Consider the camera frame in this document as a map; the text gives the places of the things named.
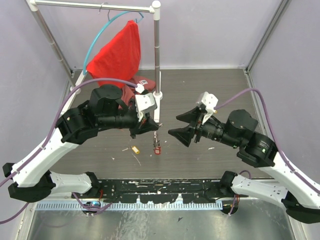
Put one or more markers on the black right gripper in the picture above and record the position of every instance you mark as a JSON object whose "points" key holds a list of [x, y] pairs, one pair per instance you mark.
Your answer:
{"points": [[183, 134]]}

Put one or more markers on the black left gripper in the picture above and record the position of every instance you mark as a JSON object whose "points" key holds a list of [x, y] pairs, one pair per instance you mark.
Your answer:
{"points": [[146, 125]]}

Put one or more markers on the keyring with tagged keys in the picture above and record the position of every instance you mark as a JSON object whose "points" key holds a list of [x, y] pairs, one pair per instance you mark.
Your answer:
{"points": [[156, 143]]}

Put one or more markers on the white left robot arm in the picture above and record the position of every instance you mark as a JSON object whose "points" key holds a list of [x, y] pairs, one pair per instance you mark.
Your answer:
{"points": [[105, 110]]}

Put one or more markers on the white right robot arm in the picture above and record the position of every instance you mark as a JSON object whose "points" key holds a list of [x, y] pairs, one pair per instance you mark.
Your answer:
{"points": [[258, 151]]}

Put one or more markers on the dark red crumpled shirt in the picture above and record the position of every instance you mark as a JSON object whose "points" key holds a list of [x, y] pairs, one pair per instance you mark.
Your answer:
{"points": [[128, 92]]}

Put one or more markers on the bright red shirt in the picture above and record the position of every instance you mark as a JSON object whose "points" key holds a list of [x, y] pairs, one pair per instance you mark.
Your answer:
{"points": [[120, 58]]}

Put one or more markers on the teal clothes hanger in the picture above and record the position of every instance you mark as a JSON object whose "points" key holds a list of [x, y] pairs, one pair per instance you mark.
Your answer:
{"points": [[97, 39]]}

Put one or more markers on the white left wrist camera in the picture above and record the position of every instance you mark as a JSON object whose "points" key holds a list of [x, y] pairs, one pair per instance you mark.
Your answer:
{"points": [[144, 102]]}

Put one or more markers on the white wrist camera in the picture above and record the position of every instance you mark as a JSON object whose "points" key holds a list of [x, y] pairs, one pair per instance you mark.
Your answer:
{"points": [[206, 103], [144, 102]]}

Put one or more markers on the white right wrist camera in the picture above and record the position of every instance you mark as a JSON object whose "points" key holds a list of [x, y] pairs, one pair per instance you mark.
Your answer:
{"points": [[206, 103]]}

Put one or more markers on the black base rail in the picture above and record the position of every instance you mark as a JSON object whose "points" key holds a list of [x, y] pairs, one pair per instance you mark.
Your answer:
{"points": [[158, 191]]}

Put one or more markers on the grey slotted cable duct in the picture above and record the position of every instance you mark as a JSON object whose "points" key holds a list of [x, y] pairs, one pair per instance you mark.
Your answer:
{"points": [[73, 205]]}

